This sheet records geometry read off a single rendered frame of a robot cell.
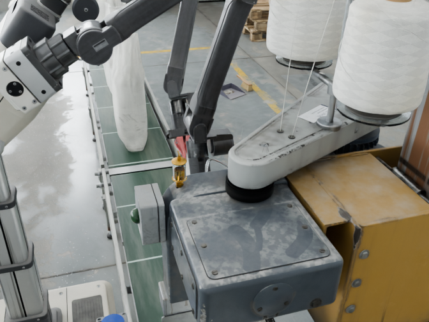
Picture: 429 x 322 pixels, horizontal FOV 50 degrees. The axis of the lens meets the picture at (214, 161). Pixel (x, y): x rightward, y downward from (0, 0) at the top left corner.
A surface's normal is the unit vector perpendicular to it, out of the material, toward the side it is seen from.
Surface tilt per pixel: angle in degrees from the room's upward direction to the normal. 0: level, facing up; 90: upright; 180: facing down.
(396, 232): 90
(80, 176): 0
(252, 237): 0
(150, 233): 90
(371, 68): 85
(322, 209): 0
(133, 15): 85
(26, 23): 66
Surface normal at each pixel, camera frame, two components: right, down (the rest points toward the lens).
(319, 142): 0.66, 0.40
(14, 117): -0.11, 0.83
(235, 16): 0.20, 0.55
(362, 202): 0.02, -0.86
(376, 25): -0.61, 0.46
